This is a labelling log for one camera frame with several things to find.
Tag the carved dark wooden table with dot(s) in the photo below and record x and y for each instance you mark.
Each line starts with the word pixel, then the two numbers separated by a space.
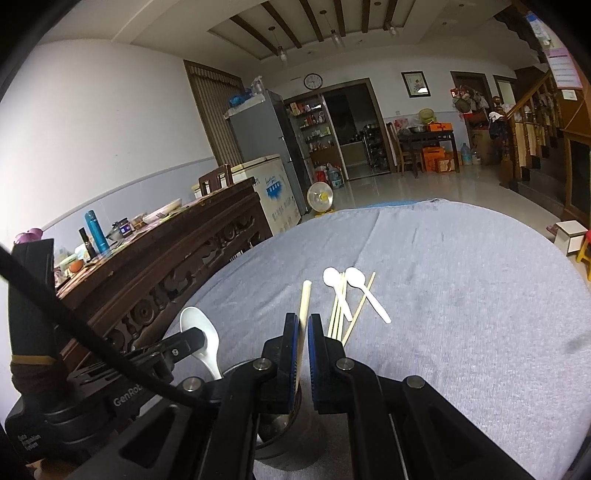
pixel 184 258

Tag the purple plastic lid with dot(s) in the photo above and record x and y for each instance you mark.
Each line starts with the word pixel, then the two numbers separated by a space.
pixel 28 235

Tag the grey tablecloth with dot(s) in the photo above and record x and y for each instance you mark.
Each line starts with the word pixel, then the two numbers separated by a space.
pixel 461 323

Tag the metal kitchen rack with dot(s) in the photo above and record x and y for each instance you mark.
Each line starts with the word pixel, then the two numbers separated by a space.
pixel 376 147

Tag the dark wooden dining table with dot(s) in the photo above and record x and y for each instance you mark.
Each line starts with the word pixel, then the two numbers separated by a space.
pixel 429 136

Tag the blue plastic bag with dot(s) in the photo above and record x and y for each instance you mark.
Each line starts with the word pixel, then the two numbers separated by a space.
pixel 241 99

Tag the white stool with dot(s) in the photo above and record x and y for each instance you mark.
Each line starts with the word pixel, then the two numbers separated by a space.
pixel 571 230

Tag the blue thermos bottle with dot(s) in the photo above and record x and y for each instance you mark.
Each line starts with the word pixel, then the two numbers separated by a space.
pixel 98 233

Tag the wooden chopstick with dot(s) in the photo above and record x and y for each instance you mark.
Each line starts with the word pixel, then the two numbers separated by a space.
pixel 360 307
pixel 304 300
pixel 339 304
pixel 342 314
pixel 335 302

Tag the pink wall calendar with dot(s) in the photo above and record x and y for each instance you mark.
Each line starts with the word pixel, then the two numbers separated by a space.
pixel 564 67

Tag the black bottle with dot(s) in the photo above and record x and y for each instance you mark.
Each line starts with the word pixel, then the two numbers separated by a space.
pixel 87 242

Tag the glass pendant lamp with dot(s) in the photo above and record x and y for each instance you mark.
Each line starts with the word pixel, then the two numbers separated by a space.
pixel 392 27
pixel 335 37
pixel 281 50

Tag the orange cardboard box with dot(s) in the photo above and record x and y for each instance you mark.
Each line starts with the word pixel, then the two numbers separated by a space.
pixel 436 159

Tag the large water jug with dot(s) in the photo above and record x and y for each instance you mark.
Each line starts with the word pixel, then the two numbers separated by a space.
pixel 335 177

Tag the small floor fan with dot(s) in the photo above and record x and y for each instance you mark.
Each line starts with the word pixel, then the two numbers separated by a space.
pixel 320 196

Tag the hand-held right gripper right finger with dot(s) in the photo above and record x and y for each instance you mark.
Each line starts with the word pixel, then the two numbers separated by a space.
pixel 315 364

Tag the sliding glass door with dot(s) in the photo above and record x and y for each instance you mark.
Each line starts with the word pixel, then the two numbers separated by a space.
pixel 355 134

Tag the metal cup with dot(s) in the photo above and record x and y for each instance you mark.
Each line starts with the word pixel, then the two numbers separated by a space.
pixel 277 438

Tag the wooden staircase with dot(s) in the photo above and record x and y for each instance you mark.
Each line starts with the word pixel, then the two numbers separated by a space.
pixel 540 138

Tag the shelf of groceries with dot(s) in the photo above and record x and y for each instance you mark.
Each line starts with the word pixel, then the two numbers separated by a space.
pixel 314 129

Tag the blue water bottle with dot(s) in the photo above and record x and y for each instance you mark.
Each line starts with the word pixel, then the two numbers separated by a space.
pixel 466 154

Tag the grey refrigerator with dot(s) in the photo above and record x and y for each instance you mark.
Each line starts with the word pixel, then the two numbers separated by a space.
pixel 258 134

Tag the round wall clock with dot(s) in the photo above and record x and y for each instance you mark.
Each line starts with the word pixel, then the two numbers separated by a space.
pixel 313 81

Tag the brown slatted door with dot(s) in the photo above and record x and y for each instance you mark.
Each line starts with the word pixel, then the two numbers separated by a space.
pixel 217 110

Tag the white plastic spoon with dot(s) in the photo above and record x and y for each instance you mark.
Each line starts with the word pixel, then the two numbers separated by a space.
pixel 196 318
pixel 354 278
pixel 331 278

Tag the green plastic basket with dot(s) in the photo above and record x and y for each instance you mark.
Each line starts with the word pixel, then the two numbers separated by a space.
pixel 426 116

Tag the dark wooden dining chair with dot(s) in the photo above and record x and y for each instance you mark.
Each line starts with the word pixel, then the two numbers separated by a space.
pixel 399 147

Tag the framed wall picture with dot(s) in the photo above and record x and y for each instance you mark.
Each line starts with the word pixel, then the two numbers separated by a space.
pixel 415 84

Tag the white chest freezer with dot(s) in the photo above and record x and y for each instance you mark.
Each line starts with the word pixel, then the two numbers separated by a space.
pixel 277 194

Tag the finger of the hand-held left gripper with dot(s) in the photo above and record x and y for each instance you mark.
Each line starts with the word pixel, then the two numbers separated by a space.
pixel 180 344

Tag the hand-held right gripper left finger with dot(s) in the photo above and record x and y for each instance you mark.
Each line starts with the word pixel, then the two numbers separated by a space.
pixel 291 364

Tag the red plastic stool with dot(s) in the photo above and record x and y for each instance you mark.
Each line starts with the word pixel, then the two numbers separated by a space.
pixel 585 254

